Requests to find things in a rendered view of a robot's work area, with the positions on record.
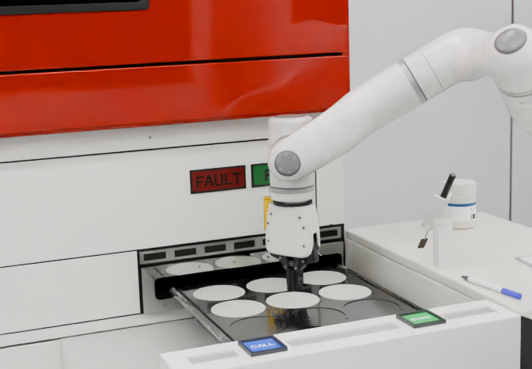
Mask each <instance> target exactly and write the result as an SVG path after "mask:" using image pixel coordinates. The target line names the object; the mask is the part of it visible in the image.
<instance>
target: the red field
mask: <svg viewBox="0 0 532 369"><path fill-rule="evenodd" d="M238 187H245V178H244V167H241V168H232V169H217V170H209V171H201V172H193V173H192V192H201V191H209V190H216V189H224V188H238Z"/></svg>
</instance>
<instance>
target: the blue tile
mask: <svg viewBox="0 0 532 369"><path fill-rule="evenodd" d="M243 344H244V345H245V346H246V347H247V348H249V349H250V350H251V351H252V352H257V351H262V350H266V349H271V348H280V347H281V346H280V345H279V344H277V343H276V342H275V341H274V340H273V339H272V338H270V339H265V340H256V341H251V342H246V343H243Z"/></svg>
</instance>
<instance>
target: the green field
mask: <svg viewBox="0 0 532 369"><path fill-rule="evenodd" d="M253 183H254V185H267V184H270V173H269V168H268V165H257V166H254V167H253Z"/></svg>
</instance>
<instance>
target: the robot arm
mask: <svg viewBox="0 0 532 369"><path fill-rule="evenodd" d="M486 75H489V76H490V77H491V78H492V79H493V81H494V82H495V84H496V86H497V88H498V90H499V91H500V94H501V96H502V98H503V101H504V103H505V105H506V106H507V109H508V111H509V113H510V114H511V117H512V118H513V120H514V121H515V122H516V123H517V125H518V126H519V127H520V128H522V129H523V130H524V131H525V132H526V133H528V134H529V135H532V29H530V28H528V27H526V26H525V25H521V24H511V25H507V26H504V27H503V28H501V29H499V30H497V31H495V32H487V31H484V30H480V29H472V28H462V29H455V30H452V31H449V32H447V33H445V34H443V35H441V36H440V37H438V38H436V39H435V40H433V41H432V42H430V43H428V44H426V45H424V46H423V47H421V48H420V49H418V50H416V51H414V52H413V53H412V54H410V55H408V56H406V57H404V58H403V59H401V60H400V61H398V62H396V63H395V64H393V65H392V66H390V67H388V68H386V69H385V70H383V71H382V72H380V73H378V74H376V75H375V76H374V77H372V78H370V79H369V80H367V81H365V82H364V83H363V84H361V85H359V86H357V87H356V88H354V89H353V90H352V91H350V92H349V93H347V94H346V95H344V96H343V97H342V98H341V99H339V100H338V102H337V103H335V104H334V105H333V106H332V107H330V108H329V109H327V110H326V111H325V112H323V113H322V114H321V115H320V116H318V117H317V118H315V119H314V120H313V119H312V117H310V116H307V115H301V114H285V115H278V116H273V117H270V118H269V119H268V149H269V154H268V168H269V173H270V187H269V189H268V191H269V193H270V198H271V199H272V200H273V201H272V202H270V203H269V206H268V214H267V222H266V249H267V251H268V252H269V253H270V254H271V256H273V257H275V258H277V259H279V260H280V262H281V263H282V264H283V268H284V269H285V270H286V276H287V290H288V291H290V290H292V291H297V290H299V289H301V288H303V269H304V268H305V267H306V266H307V265H308V264H311V263H315V262H318V261H319V257H318V254H317V253H318V252H319V250H320V231H319V223H318V217H317V209H316V206H315V203H313V201H312V199H313V198H314V171H316V170H318V169H320V168H321V167H323V166H325V165H328V164H329V163H330V162H332V161H334V160H336V159H337V158H339V157H340V156H342V155H344V154H346V153H347V152H348V151H350V150H351V149H352V148H354V147H355V146H357V145H358V144H359V143H361V142H362V141H363V140H364V139H365V138H366V137H367V136H368V135H370V134H372V133H373V132H375V131H377V130H378V129H379V128H381V127H383V126H385V125H387V124H389V123H390V122H392V121H394V120H395V119H397V118H399V117H401V116H403V115H404V114H406V113H407V112H410V111H412V110H413V109H415V108H416V107H418V106H420V105H422V104H423V103H425V102H426V101H429V100H430V99H432V98H433V97H435V96H437V95H438V94H440V93H442V92H443V91H445V90H447V89H449V88H450V87H452V86H454V85H456V84H458V83H460V82H471V81H475V80H477V79H480V78H483V77H484V76H486Z"/></svg>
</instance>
